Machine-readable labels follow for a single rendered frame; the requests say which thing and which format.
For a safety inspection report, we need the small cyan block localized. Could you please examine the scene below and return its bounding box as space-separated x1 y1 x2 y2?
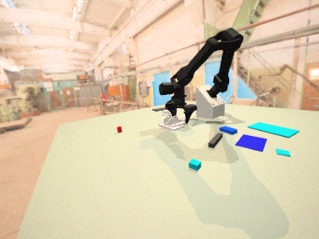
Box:
188 159 201 171

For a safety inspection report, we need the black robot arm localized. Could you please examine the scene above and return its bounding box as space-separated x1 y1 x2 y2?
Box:
159 28 244 109

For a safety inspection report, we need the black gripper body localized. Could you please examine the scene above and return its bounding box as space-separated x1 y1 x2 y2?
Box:
173 93 197 112

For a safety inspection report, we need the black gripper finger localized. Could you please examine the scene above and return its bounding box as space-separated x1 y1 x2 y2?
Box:
183 110 195 124
167 108 177 117

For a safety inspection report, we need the small blue block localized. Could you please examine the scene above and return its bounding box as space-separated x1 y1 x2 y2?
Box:
220 126 238 134

